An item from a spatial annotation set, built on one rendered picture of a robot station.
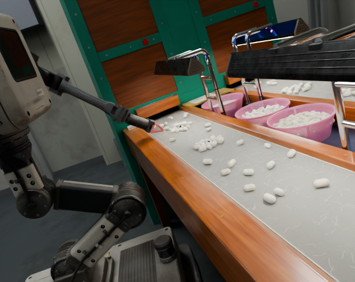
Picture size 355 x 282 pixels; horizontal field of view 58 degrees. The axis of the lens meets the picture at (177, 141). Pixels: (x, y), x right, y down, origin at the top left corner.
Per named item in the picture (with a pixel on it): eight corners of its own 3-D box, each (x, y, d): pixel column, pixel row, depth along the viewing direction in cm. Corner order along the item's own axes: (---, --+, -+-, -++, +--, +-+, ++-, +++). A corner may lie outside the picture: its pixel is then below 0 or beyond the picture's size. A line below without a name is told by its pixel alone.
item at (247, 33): (265, 113, 176) (244, 32, 162) (246, 109, 194) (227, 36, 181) (293, 101, 180) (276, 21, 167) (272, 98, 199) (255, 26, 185)
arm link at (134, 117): (125, 123, 162) (129, 112, 162) (122, 122, 168) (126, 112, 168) (138, 127, 164) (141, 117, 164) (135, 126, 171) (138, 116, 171)
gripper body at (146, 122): (149, 118, 174) (136, 114, 171) (154, 121, 164) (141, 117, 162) (145, 130, 174) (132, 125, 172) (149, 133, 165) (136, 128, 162)
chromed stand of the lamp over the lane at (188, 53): (201, 141, 167) (174, 57, 154) (187, 134, 186) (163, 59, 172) (232, 127, 171) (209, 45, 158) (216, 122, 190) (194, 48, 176)
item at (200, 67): (189, 76, 137) (184, 60, 134) (154, 75, 194) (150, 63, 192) (206, 70, 138) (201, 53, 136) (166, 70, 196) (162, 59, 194)
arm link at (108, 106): (45, 89, 165) (55, 70, 165) (51, 92, 170) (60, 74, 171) (118, 124, 159) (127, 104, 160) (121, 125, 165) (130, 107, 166)
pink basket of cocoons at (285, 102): (274, 137, 141) (269, 118, 138) (229, 135, 162) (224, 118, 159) (304, 114, 155) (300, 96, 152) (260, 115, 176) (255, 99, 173)
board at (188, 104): (190, 108, 206) (189, 106, 206) (182, 105, 220) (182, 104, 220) (234, 90, 213) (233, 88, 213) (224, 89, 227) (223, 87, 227)
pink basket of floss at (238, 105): (239, 118, 181) (235, 103, 179) (199, 125, 196) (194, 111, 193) (252, 103, 202) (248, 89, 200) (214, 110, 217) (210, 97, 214)
